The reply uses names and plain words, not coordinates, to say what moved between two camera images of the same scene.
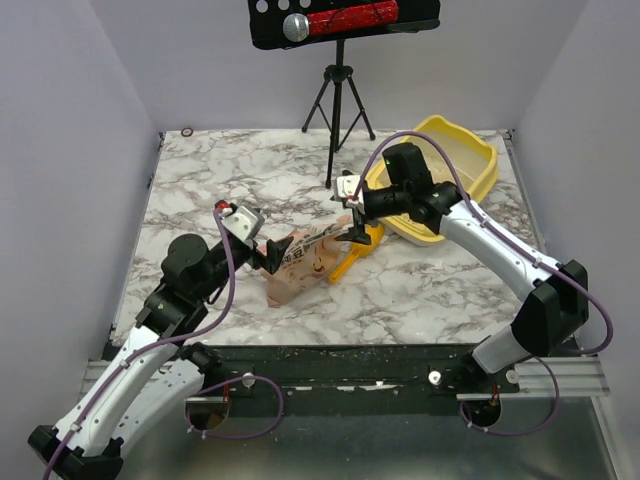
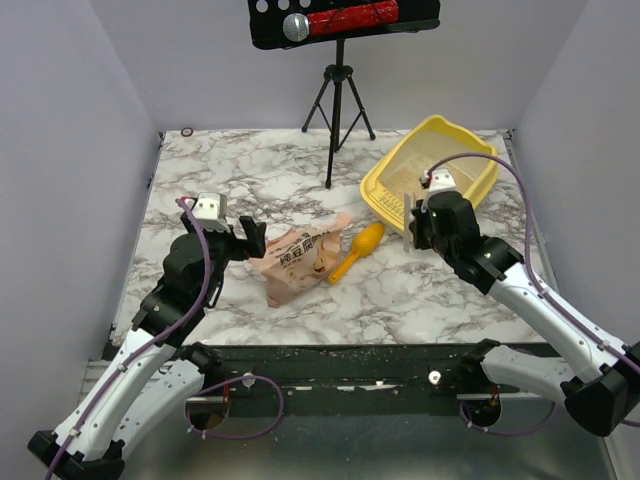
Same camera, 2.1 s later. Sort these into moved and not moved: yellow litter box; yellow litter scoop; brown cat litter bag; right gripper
Moved: right gripper
Not moved: yellow litter box; yellow litter scoop; brown cat litter bag
